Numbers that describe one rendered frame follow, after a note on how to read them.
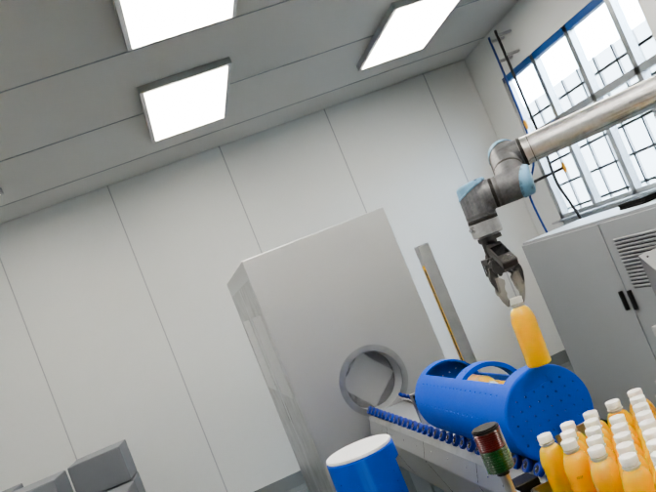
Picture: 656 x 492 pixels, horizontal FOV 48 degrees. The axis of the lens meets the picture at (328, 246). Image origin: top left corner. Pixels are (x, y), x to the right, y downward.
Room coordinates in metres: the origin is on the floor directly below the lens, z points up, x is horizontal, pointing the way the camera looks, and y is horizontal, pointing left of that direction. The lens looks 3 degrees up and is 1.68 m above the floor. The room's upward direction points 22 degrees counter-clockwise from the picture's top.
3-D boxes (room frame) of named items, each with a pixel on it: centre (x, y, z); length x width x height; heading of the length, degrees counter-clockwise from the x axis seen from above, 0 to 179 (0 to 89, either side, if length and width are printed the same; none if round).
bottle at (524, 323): (2.16, -0.44, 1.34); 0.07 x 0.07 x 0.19
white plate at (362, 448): (3.00, 0.20, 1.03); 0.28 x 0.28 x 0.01
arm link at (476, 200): (2.18, -0.46, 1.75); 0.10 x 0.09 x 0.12; 76
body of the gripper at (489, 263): (2.19, -0.45, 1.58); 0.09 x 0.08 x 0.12; 7
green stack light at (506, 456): (1.67, -0.17, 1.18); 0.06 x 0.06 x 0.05
